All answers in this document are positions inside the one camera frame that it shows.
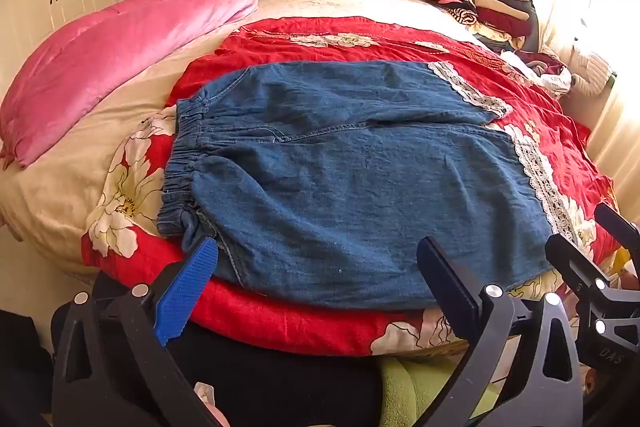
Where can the pink fluffy cloth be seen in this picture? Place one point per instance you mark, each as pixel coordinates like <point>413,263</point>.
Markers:
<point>215,412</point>

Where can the blue denim pants lace trim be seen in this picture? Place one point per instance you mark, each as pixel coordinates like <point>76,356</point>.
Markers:
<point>325,182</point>

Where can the stack of folded clothes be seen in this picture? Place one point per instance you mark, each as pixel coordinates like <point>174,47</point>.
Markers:
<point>500,2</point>

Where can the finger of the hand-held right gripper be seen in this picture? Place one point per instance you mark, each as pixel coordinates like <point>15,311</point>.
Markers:
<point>575,264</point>
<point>617,224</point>

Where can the pink quilt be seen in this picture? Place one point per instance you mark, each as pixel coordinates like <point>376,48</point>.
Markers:
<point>100,57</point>

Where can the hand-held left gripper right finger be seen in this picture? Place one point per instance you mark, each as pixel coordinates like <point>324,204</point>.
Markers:
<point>442,269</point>

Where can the green fleece garment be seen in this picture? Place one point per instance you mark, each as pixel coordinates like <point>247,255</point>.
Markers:
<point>415,392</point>

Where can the black cloth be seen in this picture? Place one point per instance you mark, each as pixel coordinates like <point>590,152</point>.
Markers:
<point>275,382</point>

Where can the red floral blanket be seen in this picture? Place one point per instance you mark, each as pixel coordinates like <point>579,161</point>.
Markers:
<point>350,47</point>

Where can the pile of crumpled clothes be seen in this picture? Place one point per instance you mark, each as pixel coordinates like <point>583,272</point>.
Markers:
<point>540,69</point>

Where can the white knitted sweater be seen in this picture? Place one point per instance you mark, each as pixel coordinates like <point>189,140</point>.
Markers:
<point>595,69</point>

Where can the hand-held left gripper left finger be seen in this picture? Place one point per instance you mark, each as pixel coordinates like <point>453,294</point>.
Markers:
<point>187,287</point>

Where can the bed with cream sheet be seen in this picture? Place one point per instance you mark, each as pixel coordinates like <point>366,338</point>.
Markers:
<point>65,157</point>

